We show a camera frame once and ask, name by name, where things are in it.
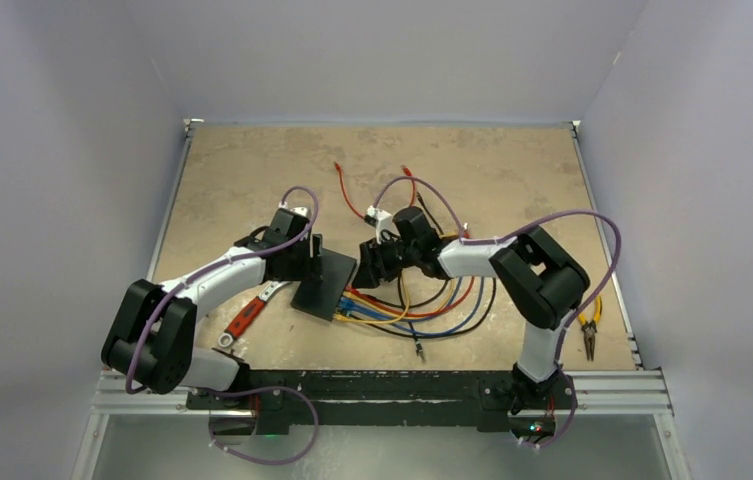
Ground yellow handled pliers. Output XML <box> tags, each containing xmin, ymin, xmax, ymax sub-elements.
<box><xmin>578</xmin><ymin>295</ymin><xmax>604</xmax><ymax>362</ymax></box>

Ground red ethernet cable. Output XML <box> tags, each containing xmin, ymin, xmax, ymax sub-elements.
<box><xmin>333</xmin><ymin>162</ymin><xmax>418</xmax><ymax>220</ymax></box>

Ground long black ethernet cable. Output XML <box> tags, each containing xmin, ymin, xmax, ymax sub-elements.
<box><xmin>342</xmin><ymin>278</ymin><xmax>498</xmax><ymax>362</ymax></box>

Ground red handled adjustable wrench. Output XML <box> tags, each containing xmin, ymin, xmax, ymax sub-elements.
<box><xmin>217</xmin><ymin>281</ymin><xmax>290</xmax><ymax>348</ymax></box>

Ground blue ethernet cable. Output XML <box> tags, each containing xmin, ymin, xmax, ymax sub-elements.
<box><xmin>337</xmin><ymin>278</ymin><xmax>465</xmax><ymax>321</ymax></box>
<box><xmin>337</xmin><ymin>278</ymin><xmax>487</xmax><ymax>339</ymax></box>

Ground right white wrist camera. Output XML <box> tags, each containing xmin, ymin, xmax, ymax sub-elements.
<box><xmin>364</xmin><ymin>205</ymin><xmax>393</xmax><ymax>237</ymax></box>

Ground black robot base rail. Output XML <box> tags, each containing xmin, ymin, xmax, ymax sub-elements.
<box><xmin>186</xmin><ymin>370</ymin><xmax>577</xmax><ymax>437</ymax></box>

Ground yellow ethernet cable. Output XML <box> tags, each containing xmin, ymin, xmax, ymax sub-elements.
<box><xmin>332</xmin><ymin>274</ymin><xmax>412</xmax><ymax>326</ymax></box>

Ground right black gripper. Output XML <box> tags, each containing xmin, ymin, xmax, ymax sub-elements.
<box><xmin>353</xmin><ymin>232</ymin><xmax>421</xmax><ymax>288</ymax></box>

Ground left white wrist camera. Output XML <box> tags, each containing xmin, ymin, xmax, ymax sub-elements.
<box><xmin>279</xmin><ymin>203</ymin><xmax>313</xmax><ymax>222</ymax></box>

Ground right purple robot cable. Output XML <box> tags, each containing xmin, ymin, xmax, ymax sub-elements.
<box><xmin>373</xmin><ymin>175</ymin><xmax>622</xmax><ymax>452</ymax></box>

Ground orange ethernet cable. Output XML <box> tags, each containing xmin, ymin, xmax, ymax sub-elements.
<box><xmin>342</xmin><ymin>278</ymin><xmax>457</xmax><ymax>316</ymax></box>

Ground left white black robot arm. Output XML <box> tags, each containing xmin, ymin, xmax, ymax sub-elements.
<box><xmin>101</xmin><ymin>204</ymin><xmax>322</xmax><ymax>409</ymax></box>

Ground black network switch box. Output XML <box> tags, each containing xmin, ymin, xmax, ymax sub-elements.
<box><xmin>290</xmin><ymin>249</ymin><xmax>357</xmax><ymax>322</ymax></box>

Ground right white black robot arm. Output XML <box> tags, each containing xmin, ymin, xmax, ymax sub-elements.
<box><xmin>352</xmin><ymin>207</ymin><xmax>591</xmax><ymax>407</ymax></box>

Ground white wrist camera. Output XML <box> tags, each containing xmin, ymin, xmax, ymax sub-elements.
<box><xmin>279</xmin><ymin>203</ymin><xmax>313</xmax><ymax>222</ymax></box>
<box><xmin>364</xmin><ymin>205</ymin><xmax>393</xmax><ymax>237</ymax></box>

